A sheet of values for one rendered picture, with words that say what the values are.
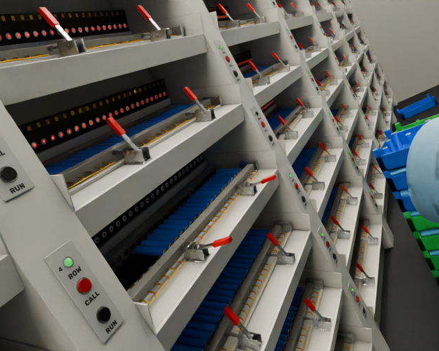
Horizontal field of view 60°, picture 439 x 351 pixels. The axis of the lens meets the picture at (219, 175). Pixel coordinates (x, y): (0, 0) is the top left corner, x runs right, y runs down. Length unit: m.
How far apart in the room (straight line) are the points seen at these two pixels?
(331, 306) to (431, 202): 0.73
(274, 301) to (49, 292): 0.51
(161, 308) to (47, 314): 0.18
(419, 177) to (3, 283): 0.43
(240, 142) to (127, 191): 0.51
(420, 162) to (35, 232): 0.42
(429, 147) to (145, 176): 0.40
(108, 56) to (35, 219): 0.32
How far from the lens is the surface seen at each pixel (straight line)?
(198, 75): 1.04
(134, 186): 0.60
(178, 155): 0.70
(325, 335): 1.04
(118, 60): 0.71
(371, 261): 1.61
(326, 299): 1.14
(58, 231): 0.49
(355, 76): 3.06
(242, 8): 1.72
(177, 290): 0.62
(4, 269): 0.46
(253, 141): 1.02
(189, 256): 0.68
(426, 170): 0.42
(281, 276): 0.92
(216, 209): 0.81
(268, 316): 0.82
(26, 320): 0.52
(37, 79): 0.59
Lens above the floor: 0.94
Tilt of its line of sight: 9 degrees down
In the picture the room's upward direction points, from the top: 30 degrees counter-clockwise
